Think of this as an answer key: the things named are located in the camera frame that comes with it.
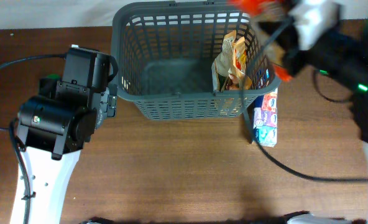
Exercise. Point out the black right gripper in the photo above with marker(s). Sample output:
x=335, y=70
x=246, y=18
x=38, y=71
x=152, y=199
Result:
x=291, y=59

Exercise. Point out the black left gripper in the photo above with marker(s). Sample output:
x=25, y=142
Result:
x=108, y=109

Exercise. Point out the blue tissue multipack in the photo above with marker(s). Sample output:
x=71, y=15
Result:
x=265, y=119

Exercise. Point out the orange spaghetti packet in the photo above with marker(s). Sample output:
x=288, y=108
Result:
x=264, y=10

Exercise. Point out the beige snack bag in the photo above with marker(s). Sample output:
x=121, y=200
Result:
x=229, y=67

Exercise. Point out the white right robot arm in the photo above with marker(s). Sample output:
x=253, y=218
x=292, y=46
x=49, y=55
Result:
x=344, y=59

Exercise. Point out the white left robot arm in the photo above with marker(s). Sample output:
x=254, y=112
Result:
x=52, y=128

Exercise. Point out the green lid jar white label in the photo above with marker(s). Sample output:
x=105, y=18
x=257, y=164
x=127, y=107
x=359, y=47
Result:
x=54, y=76

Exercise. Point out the grey plastic basket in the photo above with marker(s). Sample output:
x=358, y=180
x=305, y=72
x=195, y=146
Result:
x=165, y=51

